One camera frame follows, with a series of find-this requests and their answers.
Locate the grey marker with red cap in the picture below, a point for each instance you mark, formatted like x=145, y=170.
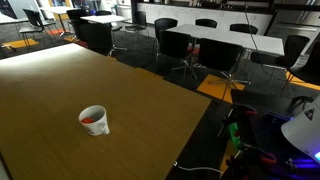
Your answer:
x=87, y=120

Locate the green clamp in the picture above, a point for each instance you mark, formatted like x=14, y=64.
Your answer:
x=234, y=133

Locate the long white table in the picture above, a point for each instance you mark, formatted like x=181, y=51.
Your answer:
x=233, y=38

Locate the stainless steel refrigerator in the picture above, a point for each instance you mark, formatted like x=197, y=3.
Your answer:
x=296, y=20

